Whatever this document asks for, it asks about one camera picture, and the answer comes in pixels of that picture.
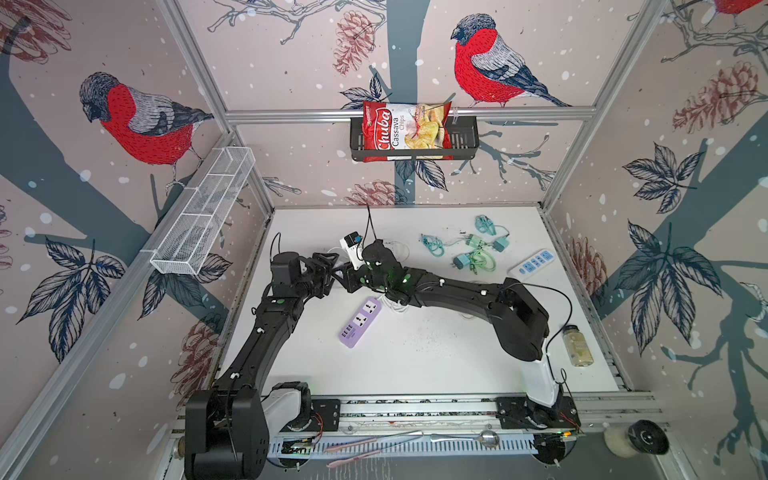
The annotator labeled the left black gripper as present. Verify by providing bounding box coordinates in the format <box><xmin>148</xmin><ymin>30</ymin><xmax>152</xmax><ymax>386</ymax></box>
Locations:
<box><xmin>294</xmin><ymin>250</ymin><xmax>338</xmax><ymax>300</ymax></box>

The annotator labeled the small white plug adapter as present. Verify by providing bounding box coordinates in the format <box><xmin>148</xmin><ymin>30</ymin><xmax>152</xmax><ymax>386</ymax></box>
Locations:
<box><xmin>339</xmin><ymin>231</ymin><xmax>364</xmax><ymax>269</ymax></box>

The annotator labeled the purple power strip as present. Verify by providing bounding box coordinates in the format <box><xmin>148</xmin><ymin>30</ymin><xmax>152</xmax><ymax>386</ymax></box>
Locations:
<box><xmin>338</xmin><ymin>297</ymin><xmax>382</xmax><ymax>349</ymax></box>

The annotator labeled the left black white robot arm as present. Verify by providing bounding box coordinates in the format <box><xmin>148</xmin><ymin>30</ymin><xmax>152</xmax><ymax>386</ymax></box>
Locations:
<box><xmin>184</xmin><ymin>252</ymin><xmax>338</xmax><ymax>479</ymax></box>

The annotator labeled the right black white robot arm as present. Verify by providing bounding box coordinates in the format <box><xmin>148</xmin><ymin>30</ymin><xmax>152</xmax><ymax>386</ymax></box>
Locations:
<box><xmin>332</xmin><ymin>240</ymin><xmax>568</xmax><ymax>429</ymax></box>

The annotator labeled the white blue power strip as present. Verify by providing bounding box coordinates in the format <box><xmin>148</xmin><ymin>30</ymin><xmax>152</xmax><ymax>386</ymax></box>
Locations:
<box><xmin>507</xmin><ymin>248</ymin><xmax>557</xmax><ymax>280</ymax></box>

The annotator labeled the red Chuba cassava chips bag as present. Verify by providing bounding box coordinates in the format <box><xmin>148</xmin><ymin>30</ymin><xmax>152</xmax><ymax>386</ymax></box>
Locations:
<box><xmin>362</xmin><ymin>102</ymin><xmax>451</xmax><ymax>152</ymax></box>

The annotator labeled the pink chopsticks pair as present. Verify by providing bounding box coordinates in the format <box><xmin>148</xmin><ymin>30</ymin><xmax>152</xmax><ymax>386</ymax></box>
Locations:
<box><xmin>323</xmin><ymin>430</ymin><xmax>421</xmax><ymax>469</ymax></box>

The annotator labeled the metal spoon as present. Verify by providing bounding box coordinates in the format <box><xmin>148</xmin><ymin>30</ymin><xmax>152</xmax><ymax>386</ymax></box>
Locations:
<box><xmin>430</xmin><ymin>429</ymin><xmax>501</xmax><ymax>449</ymax></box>

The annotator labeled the glass spice jar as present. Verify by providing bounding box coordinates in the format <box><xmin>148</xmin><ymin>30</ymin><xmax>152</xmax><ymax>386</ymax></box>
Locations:
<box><xmin>562</xmin><ymin>325</ymin><xmax>594</xmax><ymax>368</ymax></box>

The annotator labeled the black white tape roll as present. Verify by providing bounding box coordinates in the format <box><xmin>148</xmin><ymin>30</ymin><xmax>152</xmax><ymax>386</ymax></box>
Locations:
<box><xmin>604</xmin><ymin>420</ymin><xmax>670</xmax><ymax>459</ymax></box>

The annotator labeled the green charger cable bundle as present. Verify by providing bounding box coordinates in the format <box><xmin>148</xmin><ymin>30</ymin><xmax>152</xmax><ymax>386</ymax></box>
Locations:
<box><xmin>451</xmin><ymin>233</ymin><xmax>511</xmax><ymax>275</ymax></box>

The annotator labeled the teal cable top bundle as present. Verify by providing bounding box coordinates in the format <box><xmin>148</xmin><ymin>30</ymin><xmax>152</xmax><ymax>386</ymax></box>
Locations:
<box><xmin>475</xmin><ymin>214</ymin><xmax>510</xmax><ymax>238</ymax></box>

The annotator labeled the white wire mesh basket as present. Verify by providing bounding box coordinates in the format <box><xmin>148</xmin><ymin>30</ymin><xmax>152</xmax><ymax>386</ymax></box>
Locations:
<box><xmin>150</xmin><ymin>146</ymin><xmax>255</xmax><ymax>275</ymax></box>

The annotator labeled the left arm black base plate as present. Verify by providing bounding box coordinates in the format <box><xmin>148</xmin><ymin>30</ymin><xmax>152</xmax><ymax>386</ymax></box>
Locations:
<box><xmin>306</xmin><ymin>397</ymin><xmax>341</xmax><ymax>433</ymax></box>

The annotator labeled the black wall basket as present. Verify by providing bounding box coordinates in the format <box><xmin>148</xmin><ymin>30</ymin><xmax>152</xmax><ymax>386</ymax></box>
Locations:
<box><xmin>349</xmin><ymin>116</ymin><xmax>480</xmax><ymax>162</ymax></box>

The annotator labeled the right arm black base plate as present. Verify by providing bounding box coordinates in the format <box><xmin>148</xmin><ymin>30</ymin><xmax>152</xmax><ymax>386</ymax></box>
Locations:
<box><xmin>495</xmin><ymin>396</ymin><xmax>581</xmax><ymax>431</ymax></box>

